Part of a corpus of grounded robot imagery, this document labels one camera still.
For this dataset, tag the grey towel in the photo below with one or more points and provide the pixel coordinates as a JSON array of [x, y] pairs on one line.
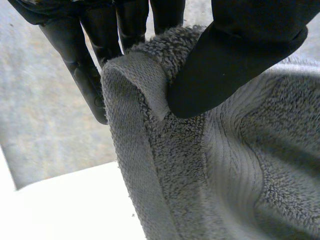
[[200, 162]]

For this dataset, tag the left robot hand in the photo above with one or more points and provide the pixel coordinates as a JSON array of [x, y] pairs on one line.
[[225, 62]]

